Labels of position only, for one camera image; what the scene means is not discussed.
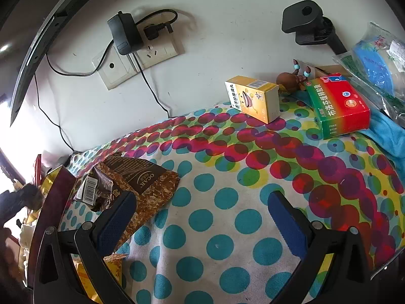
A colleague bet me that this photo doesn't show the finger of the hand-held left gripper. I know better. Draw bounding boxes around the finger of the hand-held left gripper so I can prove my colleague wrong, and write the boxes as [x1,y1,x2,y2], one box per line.
[0,189,28,226]

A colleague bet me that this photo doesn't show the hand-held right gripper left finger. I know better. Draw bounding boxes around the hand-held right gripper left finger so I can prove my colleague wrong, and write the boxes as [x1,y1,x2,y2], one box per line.
[33,191,137,304]

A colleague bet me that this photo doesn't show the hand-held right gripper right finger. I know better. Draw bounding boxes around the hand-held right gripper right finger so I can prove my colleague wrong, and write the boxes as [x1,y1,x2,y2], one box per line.
[267,191,371,304]

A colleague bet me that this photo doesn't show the small brown barcode packet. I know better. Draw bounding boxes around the small brown barcode packet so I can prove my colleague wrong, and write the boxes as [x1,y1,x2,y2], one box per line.
[73,166,123,213]

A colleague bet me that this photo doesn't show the white socks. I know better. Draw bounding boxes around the white socks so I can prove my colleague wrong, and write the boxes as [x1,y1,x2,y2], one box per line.
[19,223,34,251]

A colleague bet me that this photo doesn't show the maroon tin box gold inside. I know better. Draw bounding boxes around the maroon tin box gold inside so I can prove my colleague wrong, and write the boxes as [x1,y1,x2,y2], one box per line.
[19,165,78,292]

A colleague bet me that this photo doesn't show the brown snack bag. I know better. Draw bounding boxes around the brown snack bag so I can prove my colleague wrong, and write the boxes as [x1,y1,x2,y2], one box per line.
[95,152,181,254]

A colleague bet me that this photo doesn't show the yellow snack bag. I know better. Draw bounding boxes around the yellow snack bag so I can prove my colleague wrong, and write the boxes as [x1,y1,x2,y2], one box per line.
[72,253,123,304]

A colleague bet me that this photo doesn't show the polka dot tablecloth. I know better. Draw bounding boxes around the polka dot tablecloth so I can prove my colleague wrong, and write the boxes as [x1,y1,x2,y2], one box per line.
[62,97,405,304]

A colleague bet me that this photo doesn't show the small yellow medicine box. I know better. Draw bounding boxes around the small yellow medicine box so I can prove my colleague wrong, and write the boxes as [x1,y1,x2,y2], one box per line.
[225,75,281,124]

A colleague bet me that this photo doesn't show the red green medicine box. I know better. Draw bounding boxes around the red green medicine box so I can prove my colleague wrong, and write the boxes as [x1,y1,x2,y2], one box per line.
[305,73,371,140]

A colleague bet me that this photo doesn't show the blue cloth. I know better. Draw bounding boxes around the blue cloth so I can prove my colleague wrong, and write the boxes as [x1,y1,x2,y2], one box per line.
[357,104,405,166]

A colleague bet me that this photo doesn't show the brown wooden figurine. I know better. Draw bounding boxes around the brown wooden figurine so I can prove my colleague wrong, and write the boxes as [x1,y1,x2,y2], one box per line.
[277,59,312,96]

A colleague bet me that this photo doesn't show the black flat screen television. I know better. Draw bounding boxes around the black flat screen television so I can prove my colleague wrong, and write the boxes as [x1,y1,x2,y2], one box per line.
[0,0,125,127]

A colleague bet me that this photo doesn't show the clear bag of blue masks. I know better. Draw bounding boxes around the clear bag of blue masks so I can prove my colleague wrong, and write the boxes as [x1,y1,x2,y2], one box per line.
[332,22,405,116]

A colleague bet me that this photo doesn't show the black power adapter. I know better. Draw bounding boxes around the black power adapter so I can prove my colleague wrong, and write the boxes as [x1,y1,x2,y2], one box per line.
[107,11,144,56]

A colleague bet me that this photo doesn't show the black clamp holder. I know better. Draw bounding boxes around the black clamp holder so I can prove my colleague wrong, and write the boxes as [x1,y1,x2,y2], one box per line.
[281,2,347,55]

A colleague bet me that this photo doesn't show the black television power cable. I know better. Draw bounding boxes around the black television power cable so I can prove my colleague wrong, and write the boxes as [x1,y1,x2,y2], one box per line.
[33,71,75,153]

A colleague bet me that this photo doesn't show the black adapter cable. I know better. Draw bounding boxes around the black adapter cable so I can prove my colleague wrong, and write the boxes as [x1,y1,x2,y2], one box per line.
[127,52,173,120]

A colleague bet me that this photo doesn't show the thin black television cable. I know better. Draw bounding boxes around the thin black television cable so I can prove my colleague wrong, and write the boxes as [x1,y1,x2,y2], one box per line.
[46,40,116,77]

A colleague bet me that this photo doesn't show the white wall socket plate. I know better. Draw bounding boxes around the white wall socket plate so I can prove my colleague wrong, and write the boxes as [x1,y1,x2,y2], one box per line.
[92,36,185,91]

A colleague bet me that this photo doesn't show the black plug with cable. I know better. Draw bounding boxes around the black plug with cable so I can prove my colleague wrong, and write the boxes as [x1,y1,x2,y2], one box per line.
[133,8,178,41]

